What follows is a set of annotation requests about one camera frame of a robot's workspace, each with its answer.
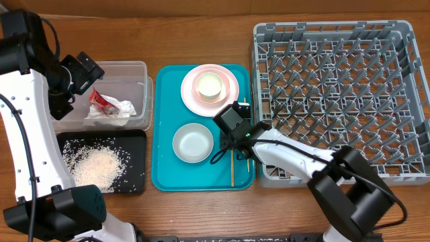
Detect pink plate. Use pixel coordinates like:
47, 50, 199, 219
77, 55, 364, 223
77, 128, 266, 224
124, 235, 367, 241
181, 64, 239, 117

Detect grey bowl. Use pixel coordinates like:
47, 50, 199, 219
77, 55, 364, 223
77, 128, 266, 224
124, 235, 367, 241
172, 123, 214, 163

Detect pink bowl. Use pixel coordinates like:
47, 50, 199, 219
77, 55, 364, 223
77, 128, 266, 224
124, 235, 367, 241
192, 68, 230, 104

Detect black plastic tray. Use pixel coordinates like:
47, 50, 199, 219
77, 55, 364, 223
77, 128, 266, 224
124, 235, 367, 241
56, 129, 146, 173

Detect white napkin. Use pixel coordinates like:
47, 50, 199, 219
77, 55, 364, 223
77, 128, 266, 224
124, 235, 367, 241
86, 95, 136, 126

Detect red foil snack wrapper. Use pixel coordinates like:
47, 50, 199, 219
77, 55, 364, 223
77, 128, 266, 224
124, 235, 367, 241
89, 88, 120, 115

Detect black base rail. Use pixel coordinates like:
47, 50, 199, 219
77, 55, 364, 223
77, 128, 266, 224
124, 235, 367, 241
143, 233, 323, 242

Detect clear plastic bin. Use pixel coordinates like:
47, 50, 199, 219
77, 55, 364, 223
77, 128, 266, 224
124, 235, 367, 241
52, 61, 154, 133

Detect wooden chopstick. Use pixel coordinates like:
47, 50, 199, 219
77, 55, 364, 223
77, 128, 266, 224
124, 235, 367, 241
230, 150, 234, 188
243, 97, 250, 173

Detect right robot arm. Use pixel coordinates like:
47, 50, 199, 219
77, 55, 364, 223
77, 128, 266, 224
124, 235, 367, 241
210, 102, 394, 241

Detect white rice leftovers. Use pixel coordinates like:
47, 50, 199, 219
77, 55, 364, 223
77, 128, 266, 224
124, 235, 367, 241
61, 138, 145, 194

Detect grey dishwasher rack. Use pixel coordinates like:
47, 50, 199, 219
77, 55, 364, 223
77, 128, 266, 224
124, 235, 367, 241
251, 20, 429, 186

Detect pale green cup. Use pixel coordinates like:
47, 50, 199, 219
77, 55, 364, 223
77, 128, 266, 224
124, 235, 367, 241
196, 72, 222, 100

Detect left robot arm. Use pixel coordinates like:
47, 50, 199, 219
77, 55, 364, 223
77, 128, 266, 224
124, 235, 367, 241
1, 9, 145, 241

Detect teal serving tray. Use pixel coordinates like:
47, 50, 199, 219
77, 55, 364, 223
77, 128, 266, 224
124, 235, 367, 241
151, 65, 256, 192

